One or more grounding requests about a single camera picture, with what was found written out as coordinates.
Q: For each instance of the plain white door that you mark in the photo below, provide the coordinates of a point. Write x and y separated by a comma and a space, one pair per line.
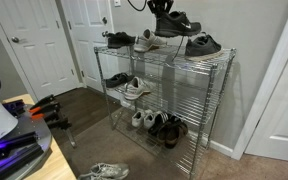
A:
284, 110

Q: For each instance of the white door frame trim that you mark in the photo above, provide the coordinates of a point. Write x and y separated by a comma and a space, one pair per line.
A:
267, 80

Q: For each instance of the light grey running sneaker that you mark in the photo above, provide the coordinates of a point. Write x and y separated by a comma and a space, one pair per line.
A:
107, 171

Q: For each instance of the white light switch plate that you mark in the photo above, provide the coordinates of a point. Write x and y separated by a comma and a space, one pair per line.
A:
117, 2

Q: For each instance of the black striped slide sandal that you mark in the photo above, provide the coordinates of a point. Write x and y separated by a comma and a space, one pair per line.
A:
159, 122

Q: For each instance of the brown sandal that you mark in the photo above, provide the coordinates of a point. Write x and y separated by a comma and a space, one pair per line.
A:
163, 133
175, 133

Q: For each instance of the grey white sneaker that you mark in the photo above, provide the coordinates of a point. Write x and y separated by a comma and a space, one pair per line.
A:
147, 42

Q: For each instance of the white panel door with deadbolt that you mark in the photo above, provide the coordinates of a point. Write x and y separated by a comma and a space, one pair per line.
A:
90, 50

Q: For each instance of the black aluminium extrusion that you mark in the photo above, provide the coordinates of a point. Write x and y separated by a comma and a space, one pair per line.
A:
17, 160
14, 141

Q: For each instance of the black slip-on shoe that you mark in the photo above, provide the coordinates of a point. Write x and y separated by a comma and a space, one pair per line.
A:
117, 80

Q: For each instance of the round grey base plate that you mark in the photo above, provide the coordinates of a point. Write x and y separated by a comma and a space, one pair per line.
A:
34, 130

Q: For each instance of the white panel door silver knob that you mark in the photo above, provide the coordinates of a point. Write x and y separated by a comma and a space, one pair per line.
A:
40, 50

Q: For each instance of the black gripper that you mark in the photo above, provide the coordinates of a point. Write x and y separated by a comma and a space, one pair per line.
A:
160, 2

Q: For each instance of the white baseboard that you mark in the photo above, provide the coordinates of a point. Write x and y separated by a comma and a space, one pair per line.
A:
220, 146

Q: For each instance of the black low shoe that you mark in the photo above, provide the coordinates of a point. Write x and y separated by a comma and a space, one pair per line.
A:
119, 40

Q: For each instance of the grey sneaker red accent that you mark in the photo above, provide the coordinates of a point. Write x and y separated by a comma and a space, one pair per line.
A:
135, 88

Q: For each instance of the black bar clamp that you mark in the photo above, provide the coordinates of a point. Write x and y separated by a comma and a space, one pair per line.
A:
60, 124
43, 100

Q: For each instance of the dark deadbolt lock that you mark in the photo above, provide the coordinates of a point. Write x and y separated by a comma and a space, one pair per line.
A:
104, 20

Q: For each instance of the dark door knob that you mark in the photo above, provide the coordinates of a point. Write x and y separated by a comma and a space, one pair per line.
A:
104, 33

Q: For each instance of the black sneaker white sole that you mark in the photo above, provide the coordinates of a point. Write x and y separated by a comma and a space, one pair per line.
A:
202, 48

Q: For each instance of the purple lit black bracket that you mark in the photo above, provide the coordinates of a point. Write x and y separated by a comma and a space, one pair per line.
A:
14, 107

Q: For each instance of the round silver door knob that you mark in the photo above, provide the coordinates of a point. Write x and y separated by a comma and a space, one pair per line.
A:
15, 39

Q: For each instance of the small white sneaker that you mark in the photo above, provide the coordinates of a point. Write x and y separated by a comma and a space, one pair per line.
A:
149, 120
137, 118

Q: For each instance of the black nike sneaker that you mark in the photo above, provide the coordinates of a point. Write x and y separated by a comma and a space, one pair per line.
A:
174, 25

